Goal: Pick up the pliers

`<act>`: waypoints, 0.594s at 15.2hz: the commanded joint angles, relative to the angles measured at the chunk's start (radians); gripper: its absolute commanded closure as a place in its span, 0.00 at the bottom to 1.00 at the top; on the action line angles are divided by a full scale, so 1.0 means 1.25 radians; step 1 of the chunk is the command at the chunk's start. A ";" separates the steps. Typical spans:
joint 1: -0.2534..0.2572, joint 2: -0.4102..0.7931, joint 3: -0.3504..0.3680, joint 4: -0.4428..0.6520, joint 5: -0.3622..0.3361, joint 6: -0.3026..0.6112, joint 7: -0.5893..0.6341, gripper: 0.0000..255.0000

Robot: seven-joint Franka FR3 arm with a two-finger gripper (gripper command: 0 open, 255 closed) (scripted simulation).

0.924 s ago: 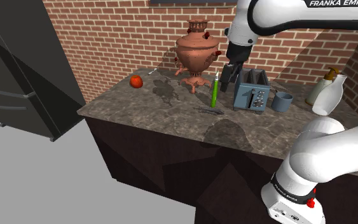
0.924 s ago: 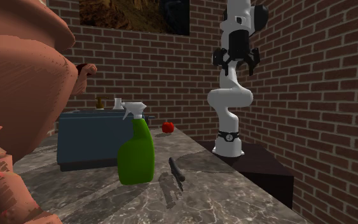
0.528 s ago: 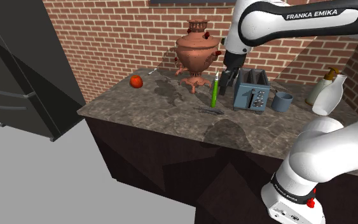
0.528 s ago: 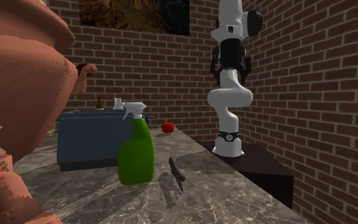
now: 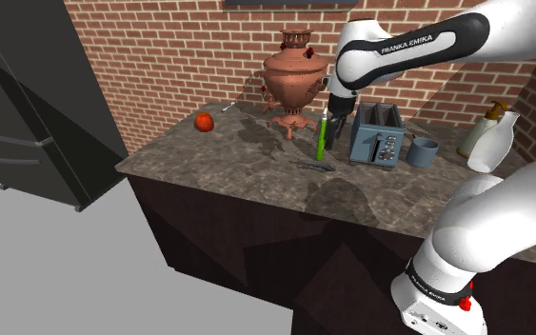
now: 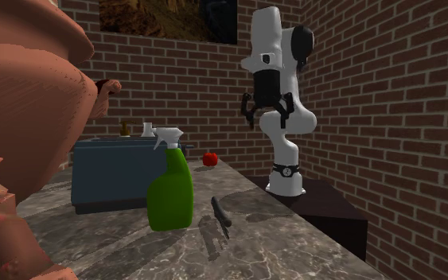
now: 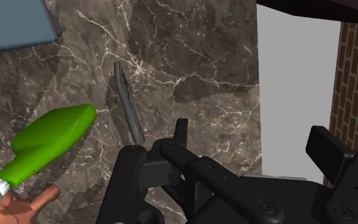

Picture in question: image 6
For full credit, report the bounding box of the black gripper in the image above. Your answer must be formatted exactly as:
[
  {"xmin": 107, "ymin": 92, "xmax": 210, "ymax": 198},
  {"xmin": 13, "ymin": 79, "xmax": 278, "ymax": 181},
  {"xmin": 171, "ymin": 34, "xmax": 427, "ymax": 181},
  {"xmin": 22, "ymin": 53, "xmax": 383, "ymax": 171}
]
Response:
[{"xmin": 240, "ymin": 69, "xmax": 295, "ymax": 130}]

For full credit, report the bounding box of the black pen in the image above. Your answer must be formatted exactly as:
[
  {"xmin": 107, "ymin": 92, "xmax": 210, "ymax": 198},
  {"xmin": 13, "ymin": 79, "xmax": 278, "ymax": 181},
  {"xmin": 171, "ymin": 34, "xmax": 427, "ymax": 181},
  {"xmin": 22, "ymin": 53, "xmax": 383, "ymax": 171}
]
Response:
[{"xmin": 210, "ymin": 196, "xmax": 233, "ymax": 228}]

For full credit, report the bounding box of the dark robot stand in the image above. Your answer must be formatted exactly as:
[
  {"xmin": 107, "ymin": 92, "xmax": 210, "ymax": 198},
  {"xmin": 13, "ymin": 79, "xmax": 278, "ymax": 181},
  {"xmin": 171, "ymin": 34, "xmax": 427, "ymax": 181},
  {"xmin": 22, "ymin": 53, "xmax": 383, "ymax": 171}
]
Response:
[{"xmin": 247, "ymin": 176, "xmax": 369, "ymax": 263}]

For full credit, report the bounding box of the green spray bottle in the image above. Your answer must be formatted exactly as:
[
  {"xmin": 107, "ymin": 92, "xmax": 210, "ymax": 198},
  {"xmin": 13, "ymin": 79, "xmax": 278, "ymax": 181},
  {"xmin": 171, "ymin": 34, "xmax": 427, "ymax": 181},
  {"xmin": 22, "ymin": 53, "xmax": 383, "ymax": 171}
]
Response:
[{"xmin": 146, "ymin": 126, "xmax": 195, "ymax": 233}]

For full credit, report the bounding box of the brass soap dispenser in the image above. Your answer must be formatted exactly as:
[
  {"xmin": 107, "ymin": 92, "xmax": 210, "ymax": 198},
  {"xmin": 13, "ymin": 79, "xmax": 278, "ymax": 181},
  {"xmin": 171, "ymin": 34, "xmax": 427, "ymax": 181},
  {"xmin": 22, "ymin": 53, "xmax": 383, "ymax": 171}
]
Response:
[{"xmin": 119, "ymin": 120, "xmax": 136, "ymax": 138}]

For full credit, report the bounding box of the blue toaster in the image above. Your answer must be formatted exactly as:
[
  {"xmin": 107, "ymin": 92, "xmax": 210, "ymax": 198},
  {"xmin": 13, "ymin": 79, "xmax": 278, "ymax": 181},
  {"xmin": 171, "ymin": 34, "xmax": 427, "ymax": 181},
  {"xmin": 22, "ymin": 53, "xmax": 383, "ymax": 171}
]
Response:
[{"xmin": 71, "ymin": 137, "xmax": 196, "ymax": 216}]

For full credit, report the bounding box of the dark landscape wall picture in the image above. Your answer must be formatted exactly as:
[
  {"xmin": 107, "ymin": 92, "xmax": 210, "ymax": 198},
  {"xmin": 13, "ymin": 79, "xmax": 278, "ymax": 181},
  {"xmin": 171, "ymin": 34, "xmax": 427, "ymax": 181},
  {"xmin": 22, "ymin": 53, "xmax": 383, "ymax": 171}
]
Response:
[{"xmin": 98, "ymin": 0, "xmax": 239, "ymax": 45}]

